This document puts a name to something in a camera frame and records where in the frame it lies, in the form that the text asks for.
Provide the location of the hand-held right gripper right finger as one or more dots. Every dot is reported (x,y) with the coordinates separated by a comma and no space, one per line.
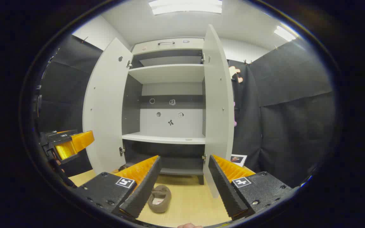
(225,190)

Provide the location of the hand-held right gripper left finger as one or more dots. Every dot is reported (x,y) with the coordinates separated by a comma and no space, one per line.
(144,190)

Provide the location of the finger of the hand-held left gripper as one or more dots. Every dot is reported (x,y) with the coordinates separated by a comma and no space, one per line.
(74,142)

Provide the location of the brown fuzzy shoe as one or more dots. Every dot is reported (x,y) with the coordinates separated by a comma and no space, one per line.
(159,199)

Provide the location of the grey shoe cabinet door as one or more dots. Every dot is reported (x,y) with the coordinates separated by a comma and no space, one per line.
(106,104)
(217,104)

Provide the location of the picture cover book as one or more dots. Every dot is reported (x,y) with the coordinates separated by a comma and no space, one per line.
(238,160)

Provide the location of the black backdrop cloth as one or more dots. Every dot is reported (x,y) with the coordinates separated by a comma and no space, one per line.
(296,126)

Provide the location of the small ceiling light panel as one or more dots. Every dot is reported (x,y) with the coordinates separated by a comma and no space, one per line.
(284,33)

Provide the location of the large ceiling light panel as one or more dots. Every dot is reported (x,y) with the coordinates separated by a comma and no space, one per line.
(185,7)

